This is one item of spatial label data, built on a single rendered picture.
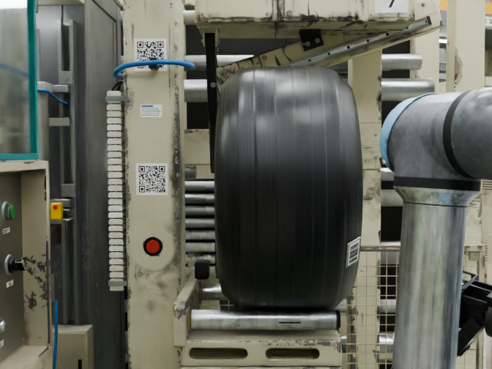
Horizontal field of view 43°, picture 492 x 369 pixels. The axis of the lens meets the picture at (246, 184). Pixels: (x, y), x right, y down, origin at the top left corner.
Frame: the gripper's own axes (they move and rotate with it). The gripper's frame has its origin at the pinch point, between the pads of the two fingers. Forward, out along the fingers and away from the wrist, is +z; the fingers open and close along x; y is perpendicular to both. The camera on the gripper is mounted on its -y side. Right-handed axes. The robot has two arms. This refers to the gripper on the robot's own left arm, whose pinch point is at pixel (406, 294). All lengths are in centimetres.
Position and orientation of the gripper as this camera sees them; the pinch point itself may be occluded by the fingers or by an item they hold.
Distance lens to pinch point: 128.0
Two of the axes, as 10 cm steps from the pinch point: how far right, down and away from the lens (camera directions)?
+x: -7.5, 3.7, -5.5
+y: -1.8, -9.1, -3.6
